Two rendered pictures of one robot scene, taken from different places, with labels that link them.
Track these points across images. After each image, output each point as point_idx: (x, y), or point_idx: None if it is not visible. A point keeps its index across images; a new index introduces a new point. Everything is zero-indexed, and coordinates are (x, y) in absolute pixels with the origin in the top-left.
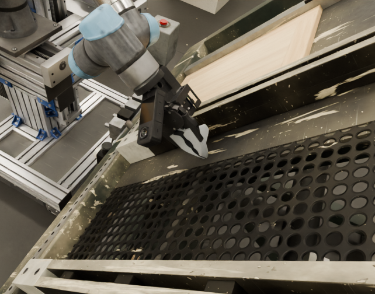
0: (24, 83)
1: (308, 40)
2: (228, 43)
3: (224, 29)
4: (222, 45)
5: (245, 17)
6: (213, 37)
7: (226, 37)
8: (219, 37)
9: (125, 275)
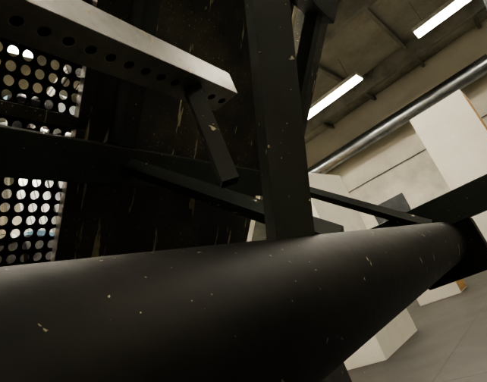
0: None
1: None
2: (265, 232)
3: (255, 222)
4: (263, 239)
5: (260, 196)
6: (252, 239)
7: (261, 228)
8: (256, 233)
9: None
